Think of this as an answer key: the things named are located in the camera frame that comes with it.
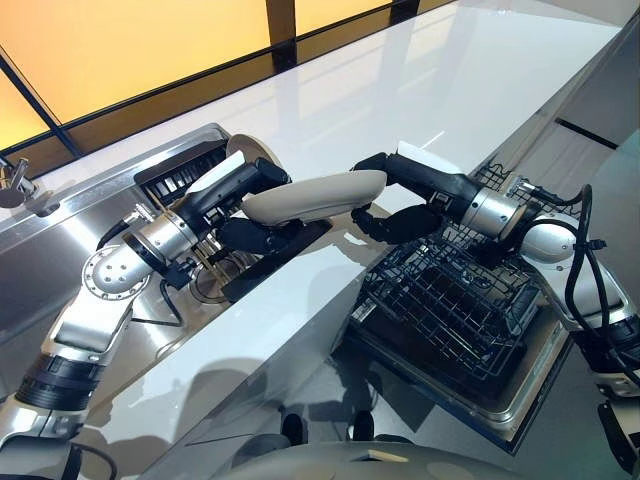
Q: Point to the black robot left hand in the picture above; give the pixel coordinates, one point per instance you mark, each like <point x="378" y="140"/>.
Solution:
<point x="235" y="182"/>

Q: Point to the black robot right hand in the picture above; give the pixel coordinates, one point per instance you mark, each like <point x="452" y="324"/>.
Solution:
<point x="430" y="182"/>

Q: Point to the beige ceramic plate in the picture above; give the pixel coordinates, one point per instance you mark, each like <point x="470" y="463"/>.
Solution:
<point x="250" y="146"/>
<point x="310" y="197"/>

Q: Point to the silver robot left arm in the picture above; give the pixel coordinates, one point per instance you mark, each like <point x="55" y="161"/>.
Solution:
<point x="115" y="270"/>

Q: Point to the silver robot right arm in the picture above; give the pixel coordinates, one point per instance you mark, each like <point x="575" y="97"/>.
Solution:
<point x="550" y="242"/>

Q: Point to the steel dishwasher door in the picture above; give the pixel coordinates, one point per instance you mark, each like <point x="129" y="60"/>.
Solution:
<point x="525" y="395"/>

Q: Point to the black sink dish rack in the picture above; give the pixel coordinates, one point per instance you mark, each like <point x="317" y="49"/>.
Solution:
<point x="175" y="175"/>

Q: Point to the black flat sink tray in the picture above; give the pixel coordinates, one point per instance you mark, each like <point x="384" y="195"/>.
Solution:
<point x="280" y="260"/>

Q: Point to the round metal sink drain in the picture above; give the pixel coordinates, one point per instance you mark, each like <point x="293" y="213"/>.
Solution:
<point x="206" y="286"/>

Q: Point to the stainless steel sink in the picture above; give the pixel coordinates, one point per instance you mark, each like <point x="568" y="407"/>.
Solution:
<point x="75" y="235"/>

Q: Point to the chrome faucet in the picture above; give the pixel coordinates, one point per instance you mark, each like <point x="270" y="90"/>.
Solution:
<point x="17" y="185"/>

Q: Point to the dark robot right foot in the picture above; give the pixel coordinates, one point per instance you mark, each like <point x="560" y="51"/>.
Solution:
<point x="362" y="425"/>

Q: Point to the dark robot foot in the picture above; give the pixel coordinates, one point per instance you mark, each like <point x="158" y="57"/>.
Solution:
<point x="292" y="429"/>
<point x="362" y="425"/>

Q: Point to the dark robot left foot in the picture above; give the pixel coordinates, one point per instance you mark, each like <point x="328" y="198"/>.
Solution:
<point x="292" y="429"/>

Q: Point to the grey robot torso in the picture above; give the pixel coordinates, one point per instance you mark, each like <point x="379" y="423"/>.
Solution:
<point x="360" y="462"/>

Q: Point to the black window frame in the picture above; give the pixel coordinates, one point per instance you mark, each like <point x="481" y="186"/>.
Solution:
<point x="280" y="30"/>

